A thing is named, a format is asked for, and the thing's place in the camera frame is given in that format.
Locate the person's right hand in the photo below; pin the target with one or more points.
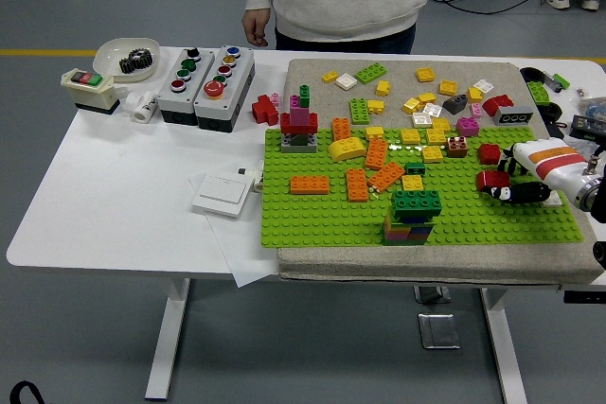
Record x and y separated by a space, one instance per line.
255 30

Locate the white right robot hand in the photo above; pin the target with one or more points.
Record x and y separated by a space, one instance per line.
549 163

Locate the grey long brick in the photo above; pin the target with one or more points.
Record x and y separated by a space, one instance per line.
513 115

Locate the red square brick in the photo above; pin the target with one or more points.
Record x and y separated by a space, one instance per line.
488 153

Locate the brown square brick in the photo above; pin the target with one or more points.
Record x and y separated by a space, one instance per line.
457 147

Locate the yellow square brick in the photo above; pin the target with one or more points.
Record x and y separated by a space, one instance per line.
426 99
411 135
424 74
435 135
412 104
374 132
440 124
432 153
448 87
412 182

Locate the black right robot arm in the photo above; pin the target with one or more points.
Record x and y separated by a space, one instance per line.
600 196

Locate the white flat square brick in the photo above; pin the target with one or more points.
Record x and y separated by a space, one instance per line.
557 200

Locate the small pink brick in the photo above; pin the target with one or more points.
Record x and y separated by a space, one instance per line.
475 110
275 99

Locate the red brick cluster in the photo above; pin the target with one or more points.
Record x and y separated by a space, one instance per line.
262 110

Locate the small yellow brick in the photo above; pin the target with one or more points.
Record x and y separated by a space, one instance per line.
376 107
475 94
383 88
330 76

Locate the pink square brick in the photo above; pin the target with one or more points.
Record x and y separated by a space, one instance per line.
468 126

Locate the red pink green brick tower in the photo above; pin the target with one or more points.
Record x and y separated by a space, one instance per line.
298 122

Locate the dark grey sloped brick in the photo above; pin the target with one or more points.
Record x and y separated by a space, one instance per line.
455 104

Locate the lime long brick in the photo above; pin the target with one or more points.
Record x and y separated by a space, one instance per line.
370 73
360 110

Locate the orange long brick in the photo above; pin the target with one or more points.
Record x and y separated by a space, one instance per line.
356 185
375 153
341 129
386 175
309 185

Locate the small dark green brick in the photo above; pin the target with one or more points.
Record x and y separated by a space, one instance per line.
415 168

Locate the multicolour brick stack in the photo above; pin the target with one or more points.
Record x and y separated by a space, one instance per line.
415 200

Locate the large yellow curved brick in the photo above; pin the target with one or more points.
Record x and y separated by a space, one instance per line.
347 149

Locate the green studded baseplate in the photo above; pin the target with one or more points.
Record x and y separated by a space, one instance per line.
331 219

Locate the grey emergency-stop button box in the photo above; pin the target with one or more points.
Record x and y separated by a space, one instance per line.
239 77

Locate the black electronic module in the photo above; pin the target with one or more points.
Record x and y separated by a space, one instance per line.
587 126

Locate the grey four-button control box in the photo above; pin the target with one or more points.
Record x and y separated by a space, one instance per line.
201 68

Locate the plastic bag with parts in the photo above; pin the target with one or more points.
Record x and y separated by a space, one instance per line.
592 105

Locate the silver metal clip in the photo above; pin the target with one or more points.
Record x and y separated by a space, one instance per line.
549 79

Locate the small green part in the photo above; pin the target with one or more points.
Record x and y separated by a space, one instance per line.
561 78

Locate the black metal gear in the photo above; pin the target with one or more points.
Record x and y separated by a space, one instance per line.
130 64
143 57

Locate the white pipe fitting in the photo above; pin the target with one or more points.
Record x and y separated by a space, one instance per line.
144 108

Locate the black desk control panel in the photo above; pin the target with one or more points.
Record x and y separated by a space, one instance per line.
584 296

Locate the white shallow dish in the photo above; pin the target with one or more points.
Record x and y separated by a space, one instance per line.
106 51

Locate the grey metal floor box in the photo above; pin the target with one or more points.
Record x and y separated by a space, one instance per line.
431 293

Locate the white table leg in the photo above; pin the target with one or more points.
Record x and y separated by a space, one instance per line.
168 328
504 352

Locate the metal floor socket plate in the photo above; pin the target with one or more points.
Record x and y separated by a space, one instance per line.
439 330

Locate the white paper sheet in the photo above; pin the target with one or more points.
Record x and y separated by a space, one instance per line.
237 257

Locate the white wall switch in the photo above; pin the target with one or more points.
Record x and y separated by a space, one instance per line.
220 196

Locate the beige red-green switch box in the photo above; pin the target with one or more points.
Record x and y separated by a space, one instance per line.
90 92

